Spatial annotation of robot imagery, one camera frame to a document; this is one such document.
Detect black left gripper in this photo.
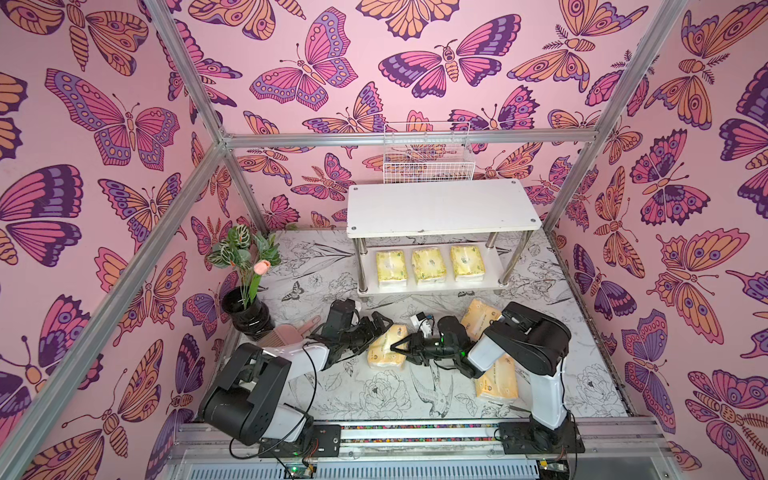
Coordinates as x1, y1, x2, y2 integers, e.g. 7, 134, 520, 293
338, 312, 393, 354

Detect yellow floral tissue pack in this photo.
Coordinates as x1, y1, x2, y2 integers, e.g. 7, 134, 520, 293
411, 247, 447, 285
375, 250, 408, 288
450, 245, 486, 282

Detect orange tissue pack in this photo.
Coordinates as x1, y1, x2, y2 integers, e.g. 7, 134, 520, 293
460, 299, 502, 341
475, 354, 519, 403
366, 324, 408, 369

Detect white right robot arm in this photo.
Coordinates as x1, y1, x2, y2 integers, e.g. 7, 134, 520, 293
390, 302, 572, 432

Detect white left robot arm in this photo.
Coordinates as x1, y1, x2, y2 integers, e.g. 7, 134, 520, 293
198, 299, 394, 446

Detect white two-tier shelf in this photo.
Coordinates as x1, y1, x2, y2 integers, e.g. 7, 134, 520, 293
347, 180, 542, 296

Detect pink hand brush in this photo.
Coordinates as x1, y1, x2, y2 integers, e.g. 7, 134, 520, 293
256, 316, 320, 348

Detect black ribbed vase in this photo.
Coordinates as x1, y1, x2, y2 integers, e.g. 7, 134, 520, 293
221, 288, 275, 341

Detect pink tulip flower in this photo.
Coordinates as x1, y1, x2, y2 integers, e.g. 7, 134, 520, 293
253, 260, 271, 276

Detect green artificial plant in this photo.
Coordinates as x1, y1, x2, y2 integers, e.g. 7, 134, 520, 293
206, 224, 281, 307

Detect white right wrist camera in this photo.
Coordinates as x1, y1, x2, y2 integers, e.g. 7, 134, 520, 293
410, 312, 436, 338

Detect white wire basket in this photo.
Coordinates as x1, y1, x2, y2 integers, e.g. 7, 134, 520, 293
381, 129, 476, 184

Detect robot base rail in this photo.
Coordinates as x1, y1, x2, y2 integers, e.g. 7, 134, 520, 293
160, 418, 684, 479

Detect aluminium frame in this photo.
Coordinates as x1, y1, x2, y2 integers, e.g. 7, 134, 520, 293
0, 0, 691, 475

